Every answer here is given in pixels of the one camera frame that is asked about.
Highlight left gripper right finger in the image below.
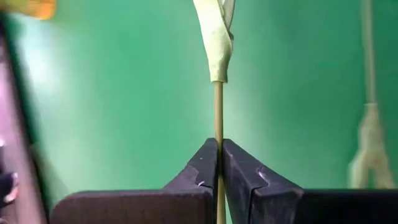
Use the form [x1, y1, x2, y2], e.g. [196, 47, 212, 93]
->
[221, 138, 398, 224]

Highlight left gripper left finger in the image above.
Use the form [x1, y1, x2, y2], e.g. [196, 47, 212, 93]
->
[50, 138, 218, 224]

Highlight green stem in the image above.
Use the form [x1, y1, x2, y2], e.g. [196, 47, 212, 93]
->
[347, 0, 396, 190]

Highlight red artificial tulip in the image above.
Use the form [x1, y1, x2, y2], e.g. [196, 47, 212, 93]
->
[192, 0, 236, 224]

